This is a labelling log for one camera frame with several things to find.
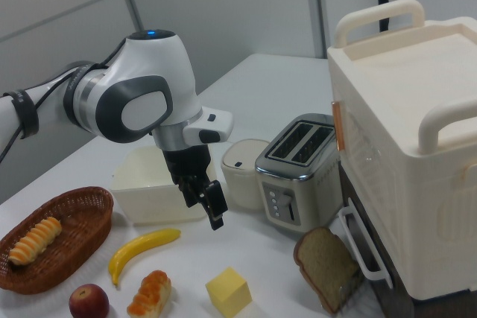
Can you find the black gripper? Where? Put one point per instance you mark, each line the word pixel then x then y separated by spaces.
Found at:
pixel 186 163

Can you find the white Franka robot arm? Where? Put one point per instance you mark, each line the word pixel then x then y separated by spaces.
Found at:
pixel 149 57

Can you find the small white lidded bin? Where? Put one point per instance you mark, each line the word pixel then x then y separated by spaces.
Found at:
pixel 242 187

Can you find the white square plastic container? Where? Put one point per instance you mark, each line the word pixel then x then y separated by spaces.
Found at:
pixel 149 202

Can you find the yellow banana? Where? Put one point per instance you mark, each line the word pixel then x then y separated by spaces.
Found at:
pixel 138 249

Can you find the yellow cheese block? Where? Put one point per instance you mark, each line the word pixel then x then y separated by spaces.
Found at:
pixel 229 290

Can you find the silver two-slot toaster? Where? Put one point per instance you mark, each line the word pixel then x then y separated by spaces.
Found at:
pixel 298 191

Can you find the orange glazed bread roll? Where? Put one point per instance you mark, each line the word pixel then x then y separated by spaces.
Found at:
pixel 149 293

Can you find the brown wicker basket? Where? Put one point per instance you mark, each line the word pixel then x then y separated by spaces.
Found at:
pixel 78 240

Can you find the brown bread slice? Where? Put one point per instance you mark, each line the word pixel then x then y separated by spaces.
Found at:
pixel 324 262

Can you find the red apple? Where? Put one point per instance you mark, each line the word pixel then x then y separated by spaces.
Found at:
pixel 88 301

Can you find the copper strip on cabinet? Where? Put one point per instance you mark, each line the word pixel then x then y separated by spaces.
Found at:
pixel 338 126

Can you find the striped twisted bread roll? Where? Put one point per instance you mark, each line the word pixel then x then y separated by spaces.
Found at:
pixel 35 241

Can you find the large cream toy cabinet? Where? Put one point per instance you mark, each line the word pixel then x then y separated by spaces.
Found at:
pixel 402 139

